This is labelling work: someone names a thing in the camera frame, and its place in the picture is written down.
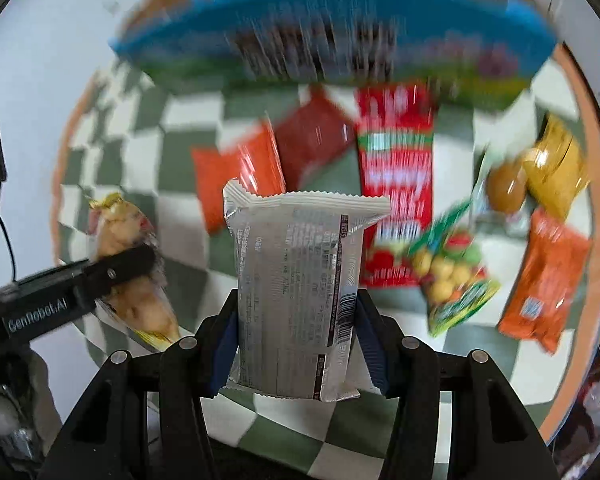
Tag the cardboard milk box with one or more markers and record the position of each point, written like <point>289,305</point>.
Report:
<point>479,53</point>

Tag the silver snack packet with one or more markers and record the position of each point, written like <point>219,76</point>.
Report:
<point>298,261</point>

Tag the dark red snack packet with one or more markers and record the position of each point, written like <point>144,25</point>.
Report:
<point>311,137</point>

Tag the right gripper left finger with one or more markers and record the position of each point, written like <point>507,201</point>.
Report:
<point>105,436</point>

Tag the yellow snack packet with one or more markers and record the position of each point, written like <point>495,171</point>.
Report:
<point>555,167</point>

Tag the watermelon candy bag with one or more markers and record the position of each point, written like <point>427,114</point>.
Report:
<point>448,264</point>

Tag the yellow biscuit snack bag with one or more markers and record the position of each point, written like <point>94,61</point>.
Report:
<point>123,236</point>

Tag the orange rice cracker packet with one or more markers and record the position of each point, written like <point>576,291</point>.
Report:
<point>554,262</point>

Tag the red long snack packet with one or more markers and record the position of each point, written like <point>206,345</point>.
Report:
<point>395,160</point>

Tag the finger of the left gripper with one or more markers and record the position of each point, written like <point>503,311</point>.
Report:
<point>102,276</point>

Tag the orange snack packet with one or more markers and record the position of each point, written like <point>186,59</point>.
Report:
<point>254,162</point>

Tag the packaged braised egg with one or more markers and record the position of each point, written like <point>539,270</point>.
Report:
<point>499,199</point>

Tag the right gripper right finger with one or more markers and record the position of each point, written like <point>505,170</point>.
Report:
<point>492,434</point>

